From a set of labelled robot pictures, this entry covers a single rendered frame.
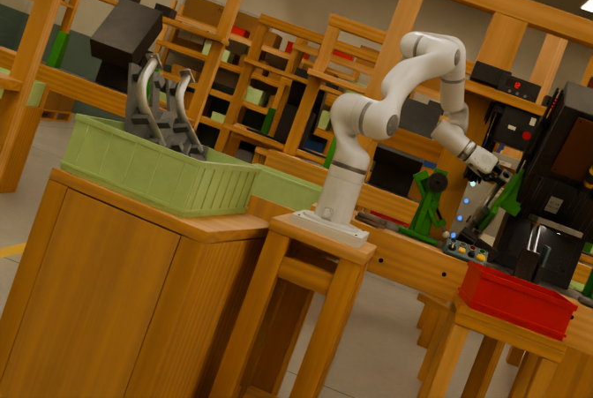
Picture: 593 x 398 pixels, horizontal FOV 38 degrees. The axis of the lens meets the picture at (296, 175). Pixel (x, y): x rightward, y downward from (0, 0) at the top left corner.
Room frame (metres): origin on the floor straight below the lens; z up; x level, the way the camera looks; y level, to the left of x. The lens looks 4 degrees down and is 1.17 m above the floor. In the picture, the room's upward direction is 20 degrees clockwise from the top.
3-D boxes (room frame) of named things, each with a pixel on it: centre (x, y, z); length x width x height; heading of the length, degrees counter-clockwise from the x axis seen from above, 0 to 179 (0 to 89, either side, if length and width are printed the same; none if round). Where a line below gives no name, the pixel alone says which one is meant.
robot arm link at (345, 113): (2.82, -0.12, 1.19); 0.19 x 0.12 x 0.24; 55
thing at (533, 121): (3.50, -0.78, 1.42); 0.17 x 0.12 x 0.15; 84
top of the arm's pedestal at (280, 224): (2.81, -0.16, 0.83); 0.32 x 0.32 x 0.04; 80
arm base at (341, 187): (2.81, -0.15, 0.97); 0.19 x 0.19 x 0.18
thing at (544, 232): (3.41, -0.99, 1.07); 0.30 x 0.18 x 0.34; 84
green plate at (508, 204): (3.23, -0.79, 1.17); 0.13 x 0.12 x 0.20; 84
